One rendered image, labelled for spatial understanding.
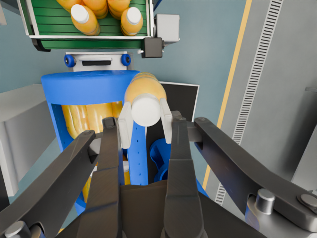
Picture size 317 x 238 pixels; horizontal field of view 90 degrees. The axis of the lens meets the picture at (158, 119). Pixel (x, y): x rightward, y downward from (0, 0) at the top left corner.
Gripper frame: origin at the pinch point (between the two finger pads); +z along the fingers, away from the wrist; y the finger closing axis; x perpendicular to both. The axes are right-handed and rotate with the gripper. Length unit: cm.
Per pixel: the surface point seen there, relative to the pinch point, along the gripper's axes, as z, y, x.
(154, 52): 47.3, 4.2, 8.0
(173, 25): 64, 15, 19
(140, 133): 28.7, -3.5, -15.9
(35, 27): 51, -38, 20
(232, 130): 164, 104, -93
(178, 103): 137, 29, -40
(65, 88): 21.2, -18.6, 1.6
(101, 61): 39.9, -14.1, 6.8
